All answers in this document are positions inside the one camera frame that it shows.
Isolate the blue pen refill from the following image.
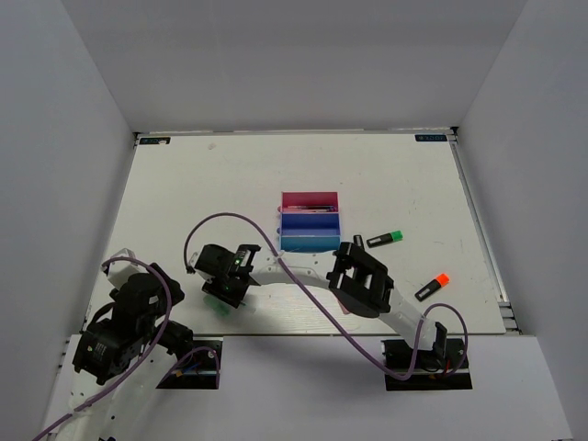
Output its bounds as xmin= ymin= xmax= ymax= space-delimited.
xmin=285 ymin=209 xmax=336 ymax=215

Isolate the purple pen refill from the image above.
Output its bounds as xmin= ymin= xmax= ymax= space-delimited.
xmin=284 ymin=205 xmax=338 ymax=211

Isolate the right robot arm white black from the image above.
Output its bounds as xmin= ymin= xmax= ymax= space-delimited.
xmin=187 ymin=242 xmax=448 ymax=367

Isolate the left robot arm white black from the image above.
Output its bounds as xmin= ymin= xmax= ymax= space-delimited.
xmin=56 ymin=257 xmax=194 ymax=440

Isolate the green eraser capsule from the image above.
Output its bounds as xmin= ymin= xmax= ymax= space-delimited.
xmin=203 ymin=295 xmax=231 ymax=317

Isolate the light blue bin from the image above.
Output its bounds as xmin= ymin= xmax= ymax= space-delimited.
xmin=280 ymin=236 xmax=341 ymax=254

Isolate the dark blue bin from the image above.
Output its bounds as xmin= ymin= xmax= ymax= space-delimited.
xmin=277 ymin=212 xmax=341 ymax=236

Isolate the pink bin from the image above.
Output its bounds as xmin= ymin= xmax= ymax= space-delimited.
xmin=278 ymin=191 xmax=339 ymax=213

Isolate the pink eraser capsule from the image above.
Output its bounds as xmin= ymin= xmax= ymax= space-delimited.
xmin=337 ymin=300 xmax=350 ymax=315

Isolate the yellow highlighter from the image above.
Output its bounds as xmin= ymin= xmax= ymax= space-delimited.
xmin=353 ymin=234 xmax=365 ymax=249

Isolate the left corner label sticker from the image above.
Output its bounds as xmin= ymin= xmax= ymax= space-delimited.
xmin=139 ymin=137 xmax=171 ymax=145

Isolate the corner label sticker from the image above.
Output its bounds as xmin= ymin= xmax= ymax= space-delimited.
xmin=139 ymin=137 xmax=171 ymax=145
xmin=414 ymin=133 xmax=447 ymax=142

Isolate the green highlighter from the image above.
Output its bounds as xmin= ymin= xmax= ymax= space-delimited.
xmin=366 ymin=231 xmax=403 ymax=248

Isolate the orange highlighter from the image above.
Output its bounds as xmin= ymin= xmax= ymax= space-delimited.
xmin=414 ymin=273 xmax=450 ymax=302

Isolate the right corner label sticker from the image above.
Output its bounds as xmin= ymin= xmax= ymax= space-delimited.
xmin=414 ymin=133 xmax=447 ymax=142

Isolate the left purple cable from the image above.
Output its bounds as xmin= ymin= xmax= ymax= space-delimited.
xmin=29 ymin=257 xmax=221 ymax=441

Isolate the purple cable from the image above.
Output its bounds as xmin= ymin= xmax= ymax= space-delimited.
xmin=183 ymin=211 xmax=469 ymax=382
xmin=29 ymin=257 xmax=221 ymax=441

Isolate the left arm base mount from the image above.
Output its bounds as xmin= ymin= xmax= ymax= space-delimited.
xmin=157 ymin=337 xmax=223 ymax=390

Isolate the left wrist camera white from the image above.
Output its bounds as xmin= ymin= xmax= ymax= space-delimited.
xmin=102 ymin=261 xmax=141 ymax=289

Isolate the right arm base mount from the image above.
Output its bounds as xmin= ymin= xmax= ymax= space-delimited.
xmin=381 ymin=338 xmax=473 ymax=391

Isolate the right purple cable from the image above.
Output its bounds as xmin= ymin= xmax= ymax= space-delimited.
xmin=183 ymin=211 xmax=469 ymax=382

